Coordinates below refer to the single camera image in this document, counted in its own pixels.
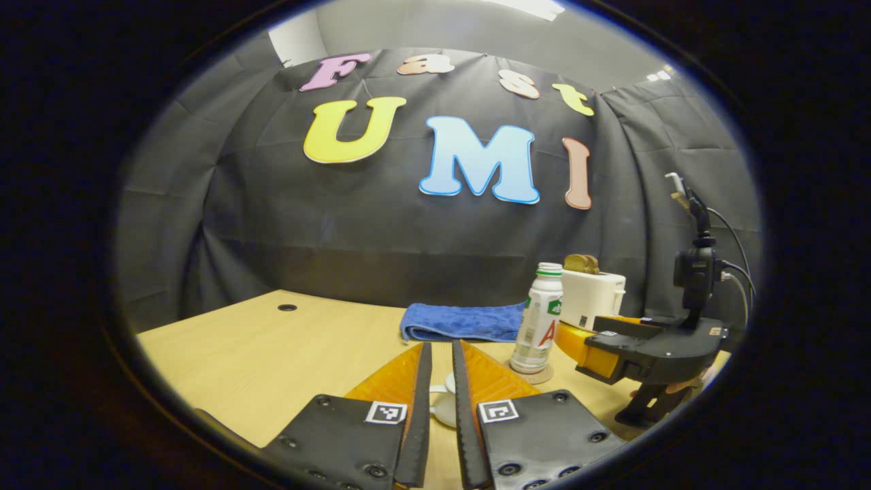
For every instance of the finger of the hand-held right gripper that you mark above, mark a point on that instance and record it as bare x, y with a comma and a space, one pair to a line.
599, 350
633, 324

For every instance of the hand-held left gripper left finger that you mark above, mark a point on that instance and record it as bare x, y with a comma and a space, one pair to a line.
420, 422

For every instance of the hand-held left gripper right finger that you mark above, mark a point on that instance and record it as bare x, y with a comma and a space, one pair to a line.
464, 422

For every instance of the white teacup lid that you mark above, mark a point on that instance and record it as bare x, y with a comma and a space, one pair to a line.
450, 382

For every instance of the round wooden coaster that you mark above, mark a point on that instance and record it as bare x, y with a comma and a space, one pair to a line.
546, 376

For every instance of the white plastic water bottle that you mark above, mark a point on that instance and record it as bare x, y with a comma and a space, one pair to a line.
537, 320

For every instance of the white toaster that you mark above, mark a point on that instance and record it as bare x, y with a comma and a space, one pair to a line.
595, 296

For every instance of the brown toast slice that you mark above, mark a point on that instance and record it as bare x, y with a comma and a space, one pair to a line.
576, 264
593, 264

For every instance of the blue folded towel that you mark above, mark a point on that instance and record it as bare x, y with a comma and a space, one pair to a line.
463, 321

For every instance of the ceiling light panel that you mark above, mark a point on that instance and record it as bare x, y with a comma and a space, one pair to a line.
527, 7

